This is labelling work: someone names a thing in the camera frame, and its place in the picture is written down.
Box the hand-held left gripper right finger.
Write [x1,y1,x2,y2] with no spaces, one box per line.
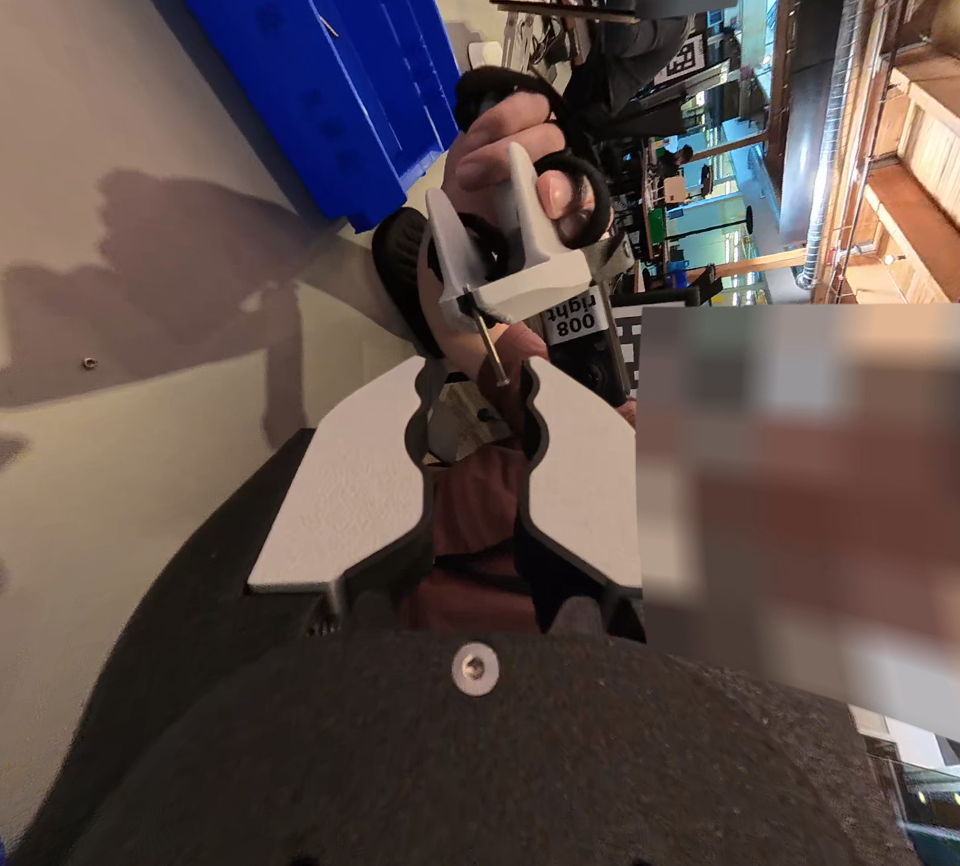
[516,356,645,635]

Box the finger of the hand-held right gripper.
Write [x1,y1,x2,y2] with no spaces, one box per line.
[463,251,595,324]
[425,190,496,308]

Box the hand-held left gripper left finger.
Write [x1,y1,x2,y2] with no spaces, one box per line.
[246,356,451,631]

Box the person's right hand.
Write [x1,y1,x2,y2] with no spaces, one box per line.
[438,92,590,245]

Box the framed fiducial marker sign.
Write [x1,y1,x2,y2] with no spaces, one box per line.
[652,30,711,89]
[609,289,648,398]

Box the black wrist rest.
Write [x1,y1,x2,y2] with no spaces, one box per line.
[371,208,451,359]

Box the person's maroon shirt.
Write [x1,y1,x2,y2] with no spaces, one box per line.
[401,386,543,633]

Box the black floor lamp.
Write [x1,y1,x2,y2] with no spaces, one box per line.
[667,202,756,246]

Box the white stand base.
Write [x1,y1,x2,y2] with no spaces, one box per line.
[468,7,528,70]

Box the tablet on white stand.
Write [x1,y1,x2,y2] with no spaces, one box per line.
[489,0,643,25]

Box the silver ventilation duct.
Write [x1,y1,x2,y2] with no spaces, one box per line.
[776,0,912,291]

